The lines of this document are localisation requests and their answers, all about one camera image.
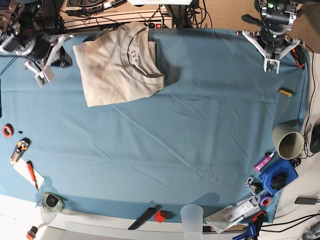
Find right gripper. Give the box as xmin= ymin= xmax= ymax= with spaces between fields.
xmin=24 ymin=33 xmax=74 ymax=87

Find red pen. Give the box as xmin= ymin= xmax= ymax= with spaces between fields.
xmin=26 ymin=160 xmax=39 ymax=191

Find beige ceramic mug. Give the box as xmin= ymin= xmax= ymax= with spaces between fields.
xmin=272 ymin=124 xmax=304 ymax=160

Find metal carabiner keys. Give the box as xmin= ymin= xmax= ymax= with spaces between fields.
xmin=245 ymin=176 xmax=264 ymax=196

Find orange black box cutter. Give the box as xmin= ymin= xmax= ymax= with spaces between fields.
xmin=291 ymin=45 xmax=306 ymax=70

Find black computer mouse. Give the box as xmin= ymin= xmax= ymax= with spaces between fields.
xmin=310 ymin=124 xmax=320 ymax=154

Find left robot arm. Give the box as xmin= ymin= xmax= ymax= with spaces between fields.
xmin=236 ymin=0 xmax=306 ymax=74

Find red tape roll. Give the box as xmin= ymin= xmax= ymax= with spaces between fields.
xmin=2 ymin=123 xmax=14 ymax=138

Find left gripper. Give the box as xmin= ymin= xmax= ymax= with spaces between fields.
xmin=236 ymin=30 xmax=305 ymax=74

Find blue table cloth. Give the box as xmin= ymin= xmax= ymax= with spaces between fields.
xmin=0 ymin=29 xmax=310 ymax=223

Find red cube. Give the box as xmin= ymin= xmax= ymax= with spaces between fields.
xmin=154 ymin=210 xmax=167 ymax=223

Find orange utility knife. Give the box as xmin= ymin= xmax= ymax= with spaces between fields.
xmin=10 ymin=137 xmax=31 ymax=165

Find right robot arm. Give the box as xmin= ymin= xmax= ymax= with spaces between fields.
xmin=0 ymin=0 xmax=73 ymax=87

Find glass bottle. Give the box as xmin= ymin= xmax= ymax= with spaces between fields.
xmin=26 ymin=192 xmax=64 ymax=240

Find black knob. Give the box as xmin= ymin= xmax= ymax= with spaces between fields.
xmin=270 ymin=174 xmax=287 ymax=191

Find translucent plastic cup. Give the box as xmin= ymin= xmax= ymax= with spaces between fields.
xmin=180 ymin=204 xmax=204 ymax=240

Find white paper note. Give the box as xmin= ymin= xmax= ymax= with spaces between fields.
xmin=13 ymin=158 xmax=45 ymax=188

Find paper packaging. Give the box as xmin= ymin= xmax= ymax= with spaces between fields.
xmin=204 ymin=196 xmax=261 ymax=234

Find blue clamp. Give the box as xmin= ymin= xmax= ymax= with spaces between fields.
xmin=232 ymin=210 xmax=267 ymax=240

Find purple tape roll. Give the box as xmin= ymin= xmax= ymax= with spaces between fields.
xmin=259 ymin=194 xmax=273 ymax=207

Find beige T-shirt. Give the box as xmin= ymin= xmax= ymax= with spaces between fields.
xmin=72 ymin=22 xmax=165 ymax=108

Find yellow green battery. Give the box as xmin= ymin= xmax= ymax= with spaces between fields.
xmin=278 ymin=88 xmax=293 ymax=98

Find black power strip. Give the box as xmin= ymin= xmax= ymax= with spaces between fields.
xmin=145 ymin=22 xmax=171 ymax=29

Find purple glue tube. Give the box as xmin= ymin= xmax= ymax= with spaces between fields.
xmin=253 ymin=152 xmax=275 ymax=172

